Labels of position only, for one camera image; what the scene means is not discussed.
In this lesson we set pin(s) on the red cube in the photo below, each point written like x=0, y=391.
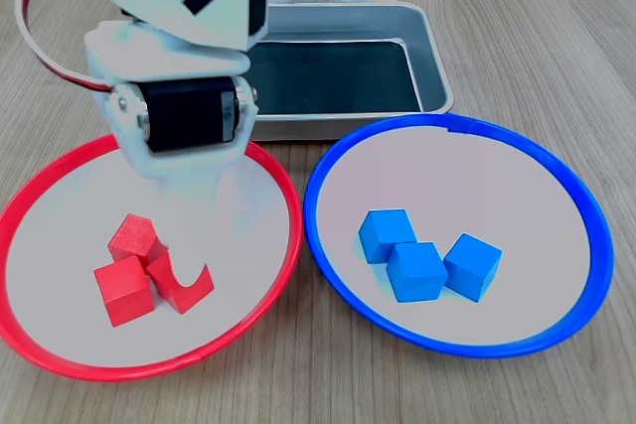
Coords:
x=121, y=292
x=129, y=238
x=181, y=297

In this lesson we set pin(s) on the blue cube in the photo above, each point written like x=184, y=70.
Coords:
x=469, y=267
x=415, y=272
x=380, y=240

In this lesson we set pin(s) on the red-rimmed white plate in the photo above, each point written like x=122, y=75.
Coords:
x=238, y=270

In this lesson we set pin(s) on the black tray mat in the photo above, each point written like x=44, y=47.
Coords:
x=338, y=76

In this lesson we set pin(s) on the steel tray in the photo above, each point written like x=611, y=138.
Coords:
x=432, y=71

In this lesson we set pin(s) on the blue-rimmed white plate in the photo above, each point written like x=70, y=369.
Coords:
x=447, y=176

